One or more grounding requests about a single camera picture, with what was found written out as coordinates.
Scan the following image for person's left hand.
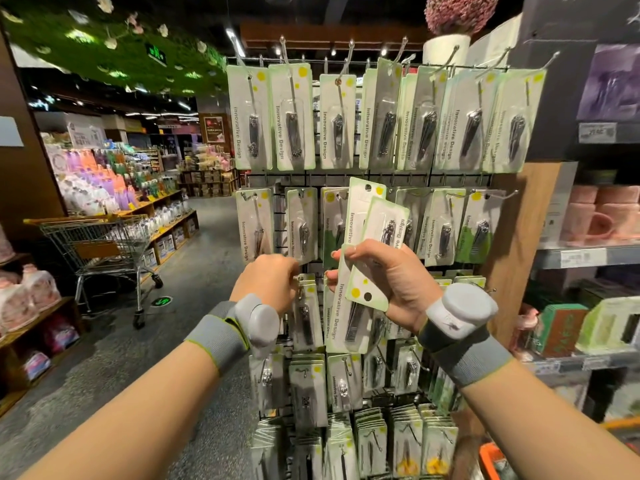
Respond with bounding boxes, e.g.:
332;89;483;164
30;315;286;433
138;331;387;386
230;255;301;316

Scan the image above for person's right hand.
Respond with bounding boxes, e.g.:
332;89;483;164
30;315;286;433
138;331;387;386
325;237;443;334

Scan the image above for rows of hung nail clipper packs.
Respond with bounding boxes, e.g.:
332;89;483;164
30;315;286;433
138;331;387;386
227;59;549;480

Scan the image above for orange wire shopping cart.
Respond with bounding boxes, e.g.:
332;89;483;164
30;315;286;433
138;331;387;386
478;415;640;480

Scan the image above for person's right forearm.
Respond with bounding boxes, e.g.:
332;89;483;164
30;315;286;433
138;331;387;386
462;359;640;480

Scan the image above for person's left forearm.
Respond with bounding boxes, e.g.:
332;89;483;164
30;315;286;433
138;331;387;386
20;343;221;480

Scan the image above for wooden laundry shelf unit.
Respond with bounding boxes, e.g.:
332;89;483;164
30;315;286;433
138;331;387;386
120;189;199;271

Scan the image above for pink mugs on shelf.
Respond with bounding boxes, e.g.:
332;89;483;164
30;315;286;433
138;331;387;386
512;305;539;361

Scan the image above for empty silver shopping cart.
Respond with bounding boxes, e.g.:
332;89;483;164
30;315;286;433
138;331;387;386
25;215;166;331

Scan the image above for large white product box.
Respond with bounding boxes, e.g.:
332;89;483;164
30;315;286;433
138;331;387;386
540;161;579;248

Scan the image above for wooden detergent shelf unit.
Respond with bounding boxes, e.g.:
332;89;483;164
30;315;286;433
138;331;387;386
0;225;81;416

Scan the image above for grey wrist tracker band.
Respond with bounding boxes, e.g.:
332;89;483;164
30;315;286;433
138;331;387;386
185;293;281;376
418;283;514;388

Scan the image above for distant goods display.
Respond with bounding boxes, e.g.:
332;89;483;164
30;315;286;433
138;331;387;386
180;115;236;198

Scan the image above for teal orange box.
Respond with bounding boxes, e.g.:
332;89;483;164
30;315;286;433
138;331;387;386
530;303;589;358

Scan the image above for row of pastel laundry bottles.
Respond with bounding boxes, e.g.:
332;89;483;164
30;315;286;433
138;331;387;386
48;143;183;218

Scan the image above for green white box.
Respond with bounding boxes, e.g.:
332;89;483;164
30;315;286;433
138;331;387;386
578;295;640;354

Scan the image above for wooden pillar panel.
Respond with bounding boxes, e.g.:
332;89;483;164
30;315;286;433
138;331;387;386
0;35;66;256

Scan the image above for pink flowers in white pot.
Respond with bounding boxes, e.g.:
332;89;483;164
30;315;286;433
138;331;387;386
423;0;501;68

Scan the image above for purple boxed appliance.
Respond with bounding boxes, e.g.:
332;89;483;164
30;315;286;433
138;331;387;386
580;43;640;121

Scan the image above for green hanging ceiling decor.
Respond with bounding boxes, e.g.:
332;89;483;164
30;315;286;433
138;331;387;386
0;0;229;101

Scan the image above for wooden post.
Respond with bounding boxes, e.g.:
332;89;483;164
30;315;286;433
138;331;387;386
450;159;566;480

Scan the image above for wooden ceiling frame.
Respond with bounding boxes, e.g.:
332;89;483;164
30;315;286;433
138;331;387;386
240;23;431;51

